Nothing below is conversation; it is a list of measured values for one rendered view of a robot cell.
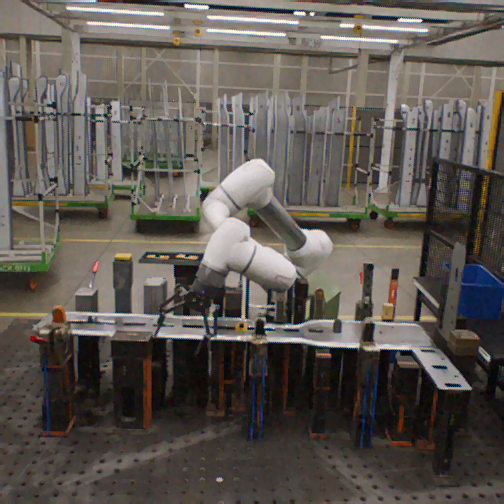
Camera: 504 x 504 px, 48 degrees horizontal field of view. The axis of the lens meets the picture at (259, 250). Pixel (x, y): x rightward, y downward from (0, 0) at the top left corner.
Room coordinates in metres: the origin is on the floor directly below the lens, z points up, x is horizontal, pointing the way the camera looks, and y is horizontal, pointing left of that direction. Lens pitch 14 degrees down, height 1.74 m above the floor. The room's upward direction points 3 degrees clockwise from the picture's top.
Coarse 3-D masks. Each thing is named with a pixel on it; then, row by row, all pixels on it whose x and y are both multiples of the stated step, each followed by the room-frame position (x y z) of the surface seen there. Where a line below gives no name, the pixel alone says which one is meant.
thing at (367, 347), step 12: (360, 348) 1.67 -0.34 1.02; (372, 348) 1.62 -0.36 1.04; (360, 360) 1.67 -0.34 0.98; (372, 360) 1.62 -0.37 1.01; (360, 372) 1.63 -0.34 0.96; (372, 372) 1.61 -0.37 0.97; (360, 384) 1.64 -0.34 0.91; (372, 384) 1.62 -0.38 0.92; (360, 396) 1.65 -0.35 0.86; (372, 396) 1.63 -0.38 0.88; (360, 408) 1.63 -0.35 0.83; (360, 420) 1.62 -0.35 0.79; (372, 420) 1.61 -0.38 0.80; (348, 432) 1.70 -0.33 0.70; (360, 432) 1.62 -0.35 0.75; (360, 444) 1.62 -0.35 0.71
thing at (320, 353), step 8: (320, 352) 1.70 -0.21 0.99; (328, 352) 1.70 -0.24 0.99; (320, 360) 1.66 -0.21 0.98; (328, 360) 1.66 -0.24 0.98; (320, 368) 1.66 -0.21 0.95; (328, 368) 1.66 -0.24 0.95; (320, 376) 1.66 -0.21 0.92; (328, 376) 1.66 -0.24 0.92; (320, 384) 1.66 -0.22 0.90; (328, 384) 1.66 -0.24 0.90; (320, 392) 1.65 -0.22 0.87; (320, 400) 1.65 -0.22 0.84; (320, 408) 1.67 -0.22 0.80; (312, 416) 1.68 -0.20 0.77; (320, 416) 1.68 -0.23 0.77; (312, 424) 1.67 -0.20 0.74; (320, 424) 1.66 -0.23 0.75; (312, 432) 1.66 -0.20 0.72; (320, 432) 1.66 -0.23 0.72
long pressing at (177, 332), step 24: (72, 312) 1.92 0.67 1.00; (168, 336) 1.76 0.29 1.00; (192, 336) 1.77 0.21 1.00; (240, 336) 1.78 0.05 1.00; (288, 336) 1.80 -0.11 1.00; (312, 336) 1.81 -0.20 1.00; (336, 336) 1.82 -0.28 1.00; (360, 336) 1.83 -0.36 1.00; (384, 336) 1.84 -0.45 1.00; (408, 336) 1.85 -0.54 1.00
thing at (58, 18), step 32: (32, 0) 9.36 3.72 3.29; (64, 0) 9.41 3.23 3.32; (448, 0) 8.07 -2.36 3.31; (480, 0) 8.11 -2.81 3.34; (96, 32) 12.88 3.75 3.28; (128, 32) 13.01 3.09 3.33; (160, 32) 13.09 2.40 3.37; (192, 32) 13.16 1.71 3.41; (320, 32) 11.41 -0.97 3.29; (352, 32) 11.47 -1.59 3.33; (448, 32) 10.63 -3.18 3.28
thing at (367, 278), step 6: (366, 264) 2.03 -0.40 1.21; (372, 264) 2.00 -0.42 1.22; (366, 270) 2.03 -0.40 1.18; (372, 270) 2.02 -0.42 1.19; (366, 276) 2.02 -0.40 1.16; (372, 276) 2.01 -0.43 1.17; (366, 282) 2.02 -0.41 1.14; (372, 282) 2.01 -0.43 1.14; (366, 288) 2.01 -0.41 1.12; (366, 294) 2.01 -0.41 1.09
